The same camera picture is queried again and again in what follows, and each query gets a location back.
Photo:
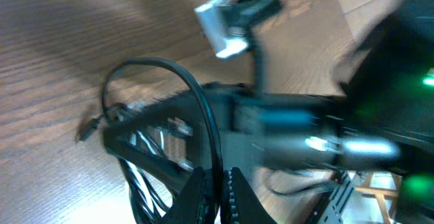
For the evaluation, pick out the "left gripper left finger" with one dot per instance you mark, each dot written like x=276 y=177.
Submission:
x=190 y=206

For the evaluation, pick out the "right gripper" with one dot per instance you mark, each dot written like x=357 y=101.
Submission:
x=277 y=131

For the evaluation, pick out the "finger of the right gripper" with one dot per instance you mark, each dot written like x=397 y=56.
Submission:
x=119 y=144
x=187 y=106

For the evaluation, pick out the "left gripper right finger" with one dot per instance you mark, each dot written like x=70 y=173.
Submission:
x=238 y=202

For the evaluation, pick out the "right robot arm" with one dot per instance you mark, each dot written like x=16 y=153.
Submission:
x=382 y=121

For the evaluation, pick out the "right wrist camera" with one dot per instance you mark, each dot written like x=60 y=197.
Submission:
x=225 y=40

